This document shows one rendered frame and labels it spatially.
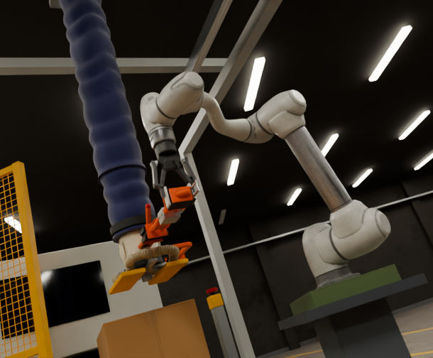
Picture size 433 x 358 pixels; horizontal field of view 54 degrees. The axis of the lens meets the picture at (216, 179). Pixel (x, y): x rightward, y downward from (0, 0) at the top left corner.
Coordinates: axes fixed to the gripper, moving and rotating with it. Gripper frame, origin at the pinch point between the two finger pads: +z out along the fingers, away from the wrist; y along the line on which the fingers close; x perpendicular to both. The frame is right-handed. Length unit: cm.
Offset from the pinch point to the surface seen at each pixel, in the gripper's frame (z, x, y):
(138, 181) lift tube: -30, -50, -3
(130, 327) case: 31, -58, 13
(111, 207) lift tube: -22, -56, 11
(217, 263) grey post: -37, -332, -158
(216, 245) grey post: -59, -332, -163
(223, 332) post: 43, -107, -47
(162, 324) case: 34, -57, 0
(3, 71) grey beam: -200, -180, 44
